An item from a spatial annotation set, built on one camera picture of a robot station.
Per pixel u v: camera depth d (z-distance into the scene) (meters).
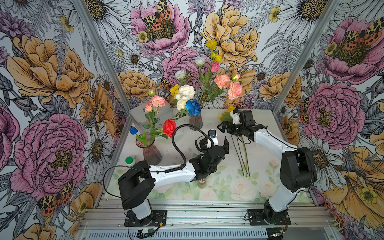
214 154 0.57
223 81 0.67
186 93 0.70
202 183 0.79
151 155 0.85
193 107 0.61
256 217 0.74
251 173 0.89
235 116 0.85
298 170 0.48
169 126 0.65
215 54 0.87
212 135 0.66
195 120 1.05
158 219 0.74
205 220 0.75
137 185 0.44
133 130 0.72
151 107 0.71
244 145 1.00
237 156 0.96
